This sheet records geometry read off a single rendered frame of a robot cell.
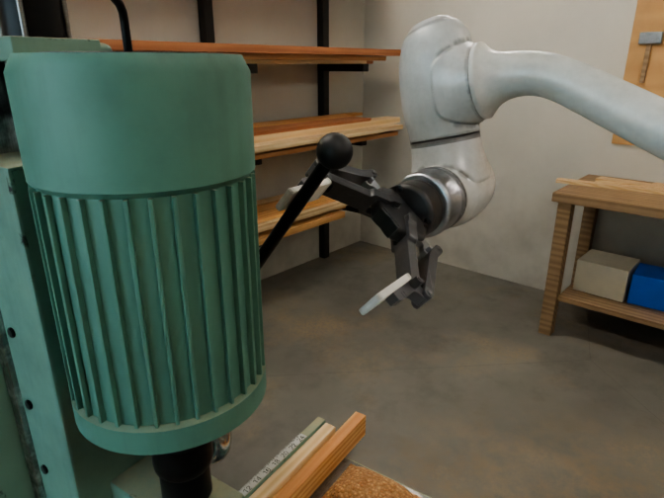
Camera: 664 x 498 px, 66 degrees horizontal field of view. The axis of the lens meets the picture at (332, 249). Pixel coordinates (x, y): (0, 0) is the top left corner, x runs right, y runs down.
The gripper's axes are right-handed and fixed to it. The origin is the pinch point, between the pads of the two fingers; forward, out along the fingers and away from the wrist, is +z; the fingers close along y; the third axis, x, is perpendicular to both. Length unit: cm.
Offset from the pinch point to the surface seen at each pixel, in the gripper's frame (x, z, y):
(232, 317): -2.0, 13.7, -1.0
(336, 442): -34.3, -14.4, -18.5
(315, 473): -34.6, -7.9, -19.6
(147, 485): -27.9, 15.4, -6.6
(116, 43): -93, -96, 146
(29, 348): -19.7, 21.1, 10.2
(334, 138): 9.0, 1.1, 6.7
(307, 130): -122, -215, 111
